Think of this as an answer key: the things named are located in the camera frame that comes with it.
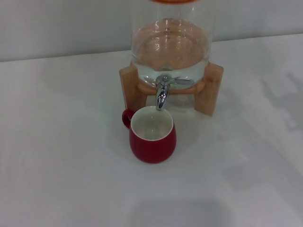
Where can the red ceramic cup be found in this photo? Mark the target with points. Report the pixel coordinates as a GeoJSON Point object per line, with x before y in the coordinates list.
{"type": "Point", "coordinates": [154, 149]}

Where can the chrome dispenser faucet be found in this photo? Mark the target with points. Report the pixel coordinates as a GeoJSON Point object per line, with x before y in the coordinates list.
{"type": "Point", "coordinates": [162, 95]}

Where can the wooden dispenser stand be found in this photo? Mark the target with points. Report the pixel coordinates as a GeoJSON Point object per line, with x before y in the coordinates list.
{"type": "Point", "coordinates": [132, 94]}

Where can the clear glass water dispenser jar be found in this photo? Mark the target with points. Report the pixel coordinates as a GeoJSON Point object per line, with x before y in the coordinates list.
{"type": "Point", "coordinates": [170, 47]}

